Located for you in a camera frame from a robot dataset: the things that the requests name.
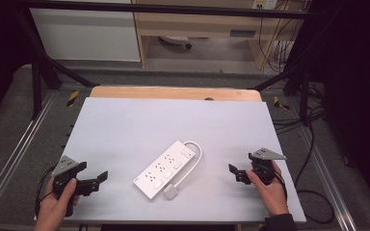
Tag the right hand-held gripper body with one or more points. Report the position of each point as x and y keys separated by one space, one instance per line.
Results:
x=263 y=166

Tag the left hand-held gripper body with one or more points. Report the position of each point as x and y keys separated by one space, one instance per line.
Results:
x=65 y=166

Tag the person's left hand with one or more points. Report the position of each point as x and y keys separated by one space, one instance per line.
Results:
x=53 y=211

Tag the person's right hand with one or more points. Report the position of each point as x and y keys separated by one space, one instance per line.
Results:
x=273 y=195

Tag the office chair base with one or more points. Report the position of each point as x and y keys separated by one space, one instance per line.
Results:
x=176 y=40

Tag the white power strip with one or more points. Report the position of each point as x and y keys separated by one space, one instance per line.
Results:
x=165 y=169

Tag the black curtain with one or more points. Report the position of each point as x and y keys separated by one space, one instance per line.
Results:
x=356 y=80
x=0 y=48

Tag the white plug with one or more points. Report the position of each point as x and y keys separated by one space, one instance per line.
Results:
x=171 y=192

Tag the yellow black tape marker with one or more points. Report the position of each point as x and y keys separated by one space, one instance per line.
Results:
x=280 y=103
x=72 y=98

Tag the black metal frame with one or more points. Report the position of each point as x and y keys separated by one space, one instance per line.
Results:
x=160 y=9

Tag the white cabinet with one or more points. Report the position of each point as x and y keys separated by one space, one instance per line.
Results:
x=83 y=35

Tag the white wall socket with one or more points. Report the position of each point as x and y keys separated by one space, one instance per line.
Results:
x=265 y=4

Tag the wooden desk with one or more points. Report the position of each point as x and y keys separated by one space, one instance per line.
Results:
x=192 y=25

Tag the white table mat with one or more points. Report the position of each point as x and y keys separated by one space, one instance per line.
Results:
x=125 y=134

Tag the aluminium rail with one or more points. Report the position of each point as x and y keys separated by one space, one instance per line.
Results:
x=16 y=154
x=327 y=179

